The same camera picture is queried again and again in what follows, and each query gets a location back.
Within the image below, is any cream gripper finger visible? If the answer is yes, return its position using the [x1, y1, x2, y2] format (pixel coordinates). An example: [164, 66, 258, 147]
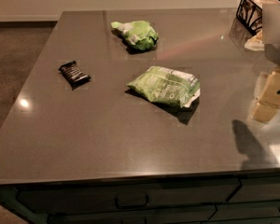
[251, 102, 279, 123]

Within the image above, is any green jalapeno chip bag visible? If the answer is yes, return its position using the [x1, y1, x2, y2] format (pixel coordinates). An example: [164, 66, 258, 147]
[127, 66, 201, 108]

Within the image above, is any crumpled green chip bag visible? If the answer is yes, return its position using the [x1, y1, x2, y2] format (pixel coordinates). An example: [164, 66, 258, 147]
[111, 21, 159, 51]

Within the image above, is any white packet beside basket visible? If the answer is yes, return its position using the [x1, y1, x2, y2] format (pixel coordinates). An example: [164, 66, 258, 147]
[245, 31, 265, 51]

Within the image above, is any black snack packet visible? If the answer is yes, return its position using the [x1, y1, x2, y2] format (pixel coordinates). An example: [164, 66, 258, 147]
[59, 61, 91, 88]

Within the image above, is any dark cabinet drawer front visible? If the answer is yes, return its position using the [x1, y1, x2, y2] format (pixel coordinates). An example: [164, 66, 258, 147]
[18, 178, 240, 215]

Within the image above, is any black wire basket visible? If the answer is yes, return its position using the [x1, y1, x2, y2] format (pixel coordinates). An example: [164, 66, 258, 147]
[236, 0, 280, 35]

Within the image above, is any black drawer handle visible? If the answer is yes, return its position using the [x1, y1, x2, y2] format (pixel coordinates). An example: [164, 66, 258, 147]
[115, 194, 149, 209]

